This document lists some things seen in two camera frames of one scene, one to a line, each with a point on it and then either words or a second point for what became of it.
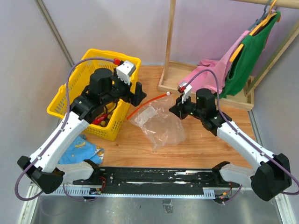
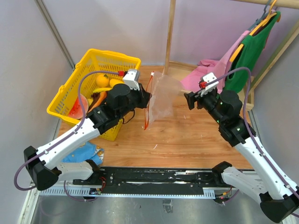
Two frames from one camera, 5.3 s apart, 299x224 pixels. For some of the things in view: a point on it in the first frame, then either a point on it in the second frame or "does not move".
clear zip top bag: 162,127 to 164,90
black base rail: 149,181 does not move
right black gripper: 178,109 to 191,97
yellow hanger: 272,14 does not move
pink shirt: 208,80 does not move
